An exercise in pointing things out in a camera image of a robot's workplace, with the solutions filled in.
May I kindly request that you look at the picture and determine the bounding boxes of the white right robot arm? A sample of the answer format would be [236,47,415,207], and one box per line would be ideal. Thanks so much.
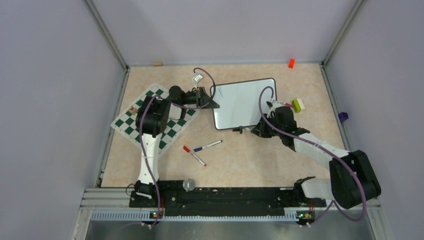
[251,106,382,209]

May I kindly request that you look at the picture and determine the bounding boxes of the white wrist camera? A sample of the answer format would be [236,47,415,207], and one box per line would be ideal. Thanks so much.
[192,73,204,85]
[266,100,284,117]

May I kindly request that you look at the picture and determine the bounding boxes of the white whiteboard black frame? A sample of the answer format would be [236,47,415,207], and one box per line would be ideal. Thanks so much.
[210,78,277,131]

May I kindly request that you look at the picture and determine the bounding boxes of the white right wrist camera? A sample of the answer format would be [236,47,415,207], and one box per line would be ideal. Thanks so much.
[266,100,284,117]

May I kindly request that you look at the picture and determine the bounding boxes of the grey round knob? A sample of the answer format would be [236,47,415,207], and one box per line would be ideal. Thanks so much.
[182,178,196,192]

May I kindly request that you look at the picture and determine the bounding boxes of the red cap marker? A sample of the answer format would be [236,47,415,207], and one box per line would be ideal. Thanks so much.
[183,145,207,167]

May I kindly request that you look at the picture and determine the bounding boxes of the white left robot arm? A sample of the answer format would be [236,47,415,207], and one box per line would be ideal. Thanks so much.
[134,85,220,207]

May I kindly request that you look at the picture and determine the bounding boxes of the orange toy block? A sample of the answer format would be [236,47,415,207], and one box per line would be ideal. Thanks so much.
[288,58,296,69]

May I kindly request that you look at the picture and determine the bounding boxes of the black cap marker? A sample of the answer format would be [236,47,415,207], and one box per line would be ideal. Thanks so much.
[232,126,252,134]

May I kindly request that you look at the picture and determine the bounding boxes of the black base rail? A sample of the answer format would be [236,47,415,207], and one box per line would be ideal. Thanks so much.
[129,180,301,218]

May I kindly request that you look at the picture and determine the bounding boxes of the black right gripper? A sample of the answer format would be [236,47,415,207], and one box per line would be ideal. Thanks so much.
[252,113,285,138]

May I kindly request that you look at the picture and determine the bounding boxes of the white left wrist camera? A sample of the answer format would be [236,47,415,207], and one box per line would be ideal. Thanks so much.
[192,73,204,85]

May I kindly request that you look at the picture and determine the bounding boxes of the purple toy block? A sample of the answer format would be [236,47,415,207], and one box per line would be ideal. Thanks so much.
[338,112,349,123]

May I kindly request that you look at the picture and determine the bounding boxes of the wooden cork piece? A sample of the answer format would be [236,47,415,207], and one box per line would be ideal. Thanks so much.
[152,61,163,67]

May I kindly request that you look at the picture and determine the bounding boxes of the green white chess mat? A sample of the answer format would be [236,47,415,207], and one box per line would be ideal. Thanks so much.
[111,83,198,157]

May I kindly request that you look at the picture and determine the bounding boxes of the blue cap marker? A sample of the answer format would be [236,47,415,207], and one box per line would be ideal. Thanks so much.
[193,140,223,152]

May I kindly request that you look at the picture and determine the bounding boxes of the brown wooden chess piece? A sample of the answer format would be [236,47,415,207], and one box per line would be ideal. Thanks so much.
[128,106,138,116]

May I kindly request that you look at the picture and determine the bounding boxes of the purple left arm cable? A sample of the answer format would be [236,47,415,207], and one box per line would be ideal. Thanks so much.
[138,67,218,229]

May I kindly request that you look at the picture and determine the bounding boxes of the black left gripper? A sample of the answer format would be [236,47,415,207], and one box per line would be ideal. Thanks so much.
[179,86,219,109]

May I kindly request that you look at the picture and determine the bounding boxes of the green white toy brick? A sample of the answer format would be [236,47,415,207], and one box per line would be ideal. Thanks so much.
[292,98,305,113]

